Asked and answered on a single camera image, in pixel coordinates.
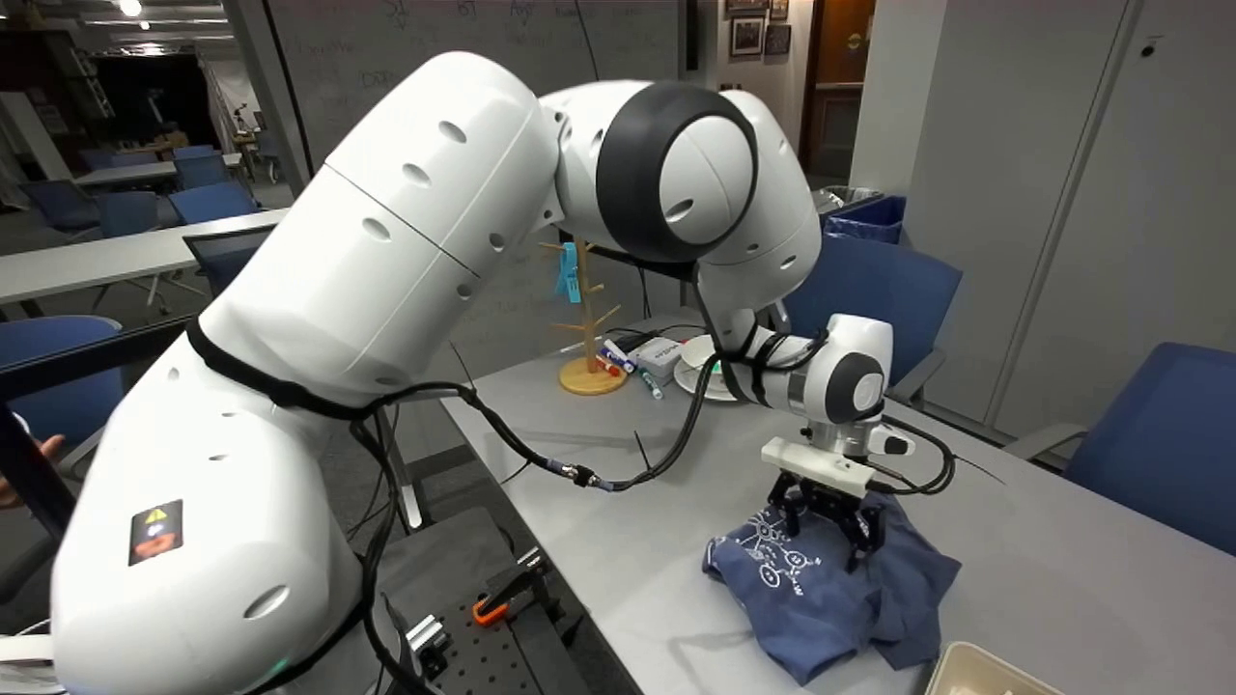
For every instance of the small white box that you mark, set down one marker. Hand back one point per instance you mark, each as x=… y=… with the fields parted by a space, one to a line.
x=659 y=352

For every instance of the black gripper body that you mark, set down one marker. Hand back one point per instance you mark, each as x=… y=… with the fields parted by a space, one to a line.
x=822 y=497

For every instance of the white bowl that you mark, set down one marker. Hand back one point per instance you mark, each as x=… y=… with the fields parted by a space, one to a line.
x=697 y=351

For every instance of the white office table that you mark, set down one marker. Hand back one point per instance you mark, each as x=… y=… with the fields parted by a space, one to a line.
x=119 y=257

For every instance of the blue office chair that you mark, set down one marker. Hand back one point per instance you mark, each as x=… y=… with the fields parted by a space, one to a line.
x=58 y=388
x=1163 y=446
x=215 y=199
x=891 y=304
x=89 y=208
x=232 y=257

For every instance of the blue printed t-shirt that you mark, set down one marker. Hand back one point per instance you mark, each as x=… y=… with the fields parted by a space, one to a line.
x=824 y=603

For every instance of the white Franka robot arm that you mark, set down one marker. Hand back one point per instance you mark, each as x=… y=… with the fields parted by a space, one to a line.
x=386 y=282

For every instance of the grey metal cabinet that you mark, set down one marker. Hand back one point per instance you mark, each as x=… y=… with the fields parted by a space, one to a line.
x=1095 y=195

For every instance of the white saucer plate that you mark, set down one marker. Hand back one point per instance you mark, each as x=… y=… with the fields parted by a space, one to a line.
x=702 y=384

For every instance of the blue recycling bin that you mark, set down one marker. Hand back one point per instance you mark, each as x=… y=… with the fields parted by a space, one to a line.
x=872 y=217

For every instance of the light blue hanging object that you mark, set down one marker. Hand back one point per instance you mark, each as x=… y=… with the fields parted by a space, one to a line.
x=568 y=271

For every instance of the beige plastic tray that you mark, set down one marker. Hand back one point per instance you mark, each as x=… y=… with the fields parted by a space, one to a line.
x=989 y=674

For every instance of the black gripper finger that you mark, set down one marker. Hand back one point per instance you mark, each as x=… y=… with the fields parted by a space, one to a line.
x=862 y=535
x=791 y=510

